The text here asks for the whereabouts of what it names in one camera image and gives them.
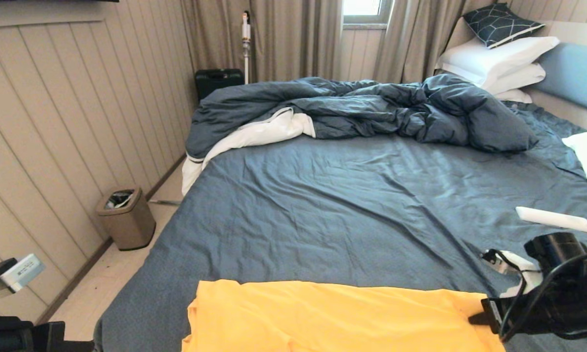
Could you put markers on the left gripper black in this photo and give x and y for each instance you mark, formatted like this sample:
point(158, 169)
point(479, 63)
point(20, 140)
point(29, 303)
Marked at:
point(49, 337)

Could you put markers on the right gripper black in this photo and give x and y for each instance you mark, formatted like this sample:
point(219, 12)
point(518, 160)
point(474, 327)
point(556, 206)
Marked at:
point(557, 308)

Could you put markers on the yellow printed t-shirt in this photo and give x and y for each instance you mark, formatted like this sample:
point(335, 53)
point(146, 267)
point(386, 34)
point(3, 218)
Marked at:
point(347, 318)

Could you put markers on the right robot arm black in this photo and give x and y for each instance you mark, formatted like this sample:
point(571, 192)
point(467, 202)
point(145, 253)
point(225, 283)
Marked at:
point(557, 247)

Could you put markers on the white flat long bar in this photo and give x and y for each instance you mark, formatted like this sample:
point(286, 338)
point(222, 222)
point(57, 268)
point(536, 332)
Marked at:
point(552, 219)

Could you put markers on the brown trash bin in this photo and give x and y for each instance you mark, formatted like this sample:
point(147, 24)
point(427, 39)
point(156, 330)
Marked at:
point(132, 226)

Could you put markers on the bin liner with trash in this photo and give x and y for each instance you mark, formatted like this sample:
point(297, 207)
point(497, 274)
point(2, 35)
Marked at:
point(119, 199)

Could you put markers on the grey-blue bed sheet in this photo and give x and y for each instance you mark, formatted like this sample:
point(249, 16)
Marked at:
point(371, 195)

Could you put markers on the dark blue crumpled duvet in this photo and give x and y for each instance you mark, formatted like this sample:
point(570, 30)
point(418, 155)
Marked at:
point(371, 106)

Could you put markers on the blue headboard cushion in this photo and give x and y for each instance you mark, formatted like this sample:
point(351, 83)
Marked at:
point(576, 77)

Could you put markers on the large white pillow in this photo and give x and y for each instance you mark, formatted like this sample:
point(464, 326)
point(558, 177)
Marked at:
point(493, 57)

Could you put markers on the beige curtain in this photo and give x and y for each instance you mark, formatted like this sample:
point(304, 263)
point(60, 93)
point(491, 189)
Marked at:
point(293, 39)
point(410, 39)

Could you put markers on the dark patterned cushion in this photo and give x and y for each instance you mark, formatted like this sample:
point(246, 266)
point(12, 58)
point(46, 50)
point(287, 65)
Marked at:
point(497, 25)

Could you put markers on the dark green hard case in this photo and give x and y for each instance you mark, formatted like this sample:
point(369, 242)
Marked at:
point(215, 82)

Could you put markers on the white stick vacuum cleaner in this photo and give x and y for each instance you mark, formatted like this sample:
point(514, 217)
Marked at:
point(246, 33)

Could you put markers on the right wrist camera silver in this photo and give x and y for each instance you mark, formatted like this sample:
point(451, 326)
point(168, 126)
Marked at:
point(498, 260)

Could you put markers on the beige headboard frame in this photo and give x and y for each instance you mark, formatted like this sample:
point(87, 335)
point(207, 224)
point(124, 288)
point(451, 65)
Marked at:
point(567, 111)

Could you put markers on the window with grey frame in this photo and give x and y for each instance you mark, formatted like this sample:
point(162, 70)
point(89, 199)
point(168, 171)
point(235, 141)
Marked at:
point(361, 6)

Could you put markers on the black wall screen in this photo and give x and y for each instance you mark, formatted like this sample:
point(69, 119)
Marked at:
point(29, 0)

